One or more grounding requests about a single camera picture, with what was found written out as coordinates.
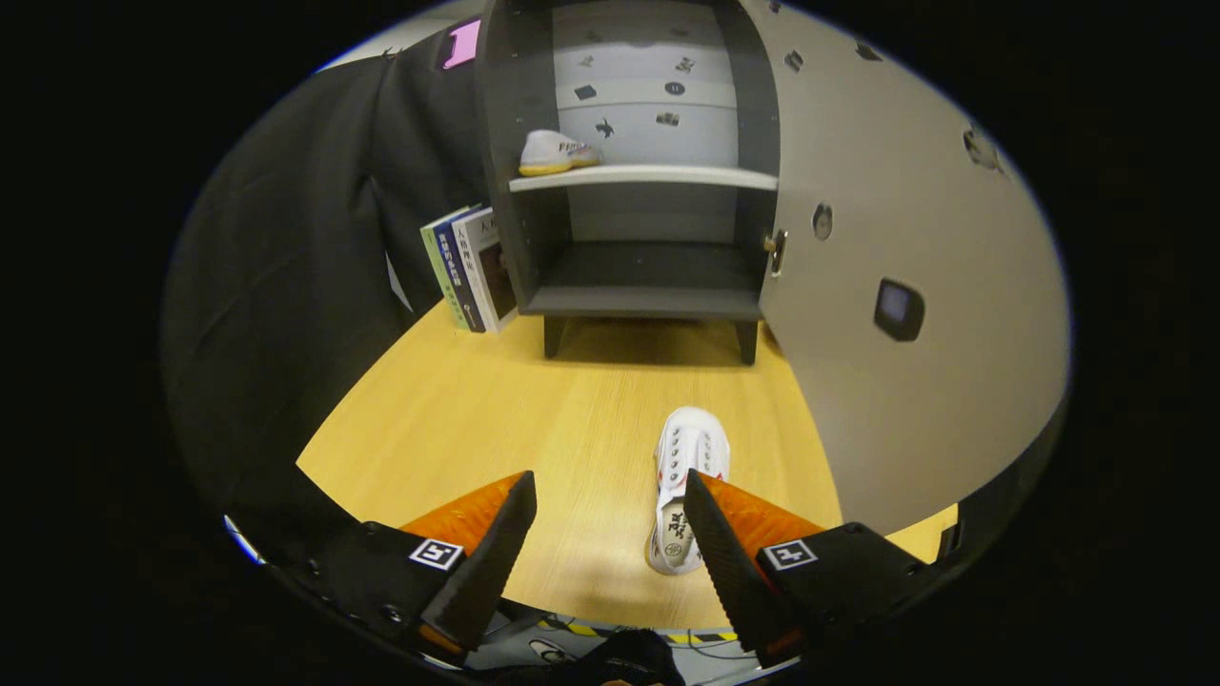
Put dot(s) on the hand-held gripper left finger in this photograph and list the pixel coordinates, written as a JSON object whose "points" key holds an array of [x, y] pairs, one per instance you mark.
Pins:
{"points": [[496, 557]]}

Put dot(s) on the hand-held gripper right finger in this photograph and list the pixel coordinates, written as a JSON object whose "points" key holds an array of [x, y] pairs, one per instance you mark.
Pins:
{"points": [[724, 562]]}

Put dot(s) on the white canvas shoe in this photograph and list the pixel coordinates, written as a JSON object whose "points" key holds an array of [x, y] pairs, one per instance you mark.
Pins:
{"points": [[688, 448], [553, 152]]}

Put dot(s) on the grey shoe cabinet door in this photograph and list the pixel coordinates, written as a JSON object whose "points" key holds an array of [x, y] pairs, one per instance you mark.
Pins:
{"points": [[905, 191]]}

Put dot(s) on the metal door hinge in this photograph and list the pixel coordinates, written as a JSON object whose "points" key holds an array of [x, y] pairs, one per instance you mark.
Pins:
{"points": [[776, 250]]}

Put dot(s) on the black and yellow floor tape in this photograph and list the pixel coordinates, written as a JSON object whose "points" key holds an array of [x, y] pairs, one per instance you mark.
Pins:
{"points": [[591, 631]]}

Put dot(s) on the dark blue book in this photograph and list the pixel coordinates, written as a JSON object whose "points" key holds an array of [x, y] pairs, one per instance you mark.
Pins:
{"points": [[459, 276]]}

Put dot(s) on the white book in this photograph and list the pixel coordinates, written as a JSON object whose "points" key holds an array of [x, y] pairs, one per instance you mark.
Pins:
{"points": [[491, 267]]}

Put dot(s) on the black backdrop cloth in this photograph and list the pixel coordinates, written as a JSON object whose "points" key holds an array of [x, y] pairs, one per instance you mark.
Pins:
{"points": [[286, 238]]}

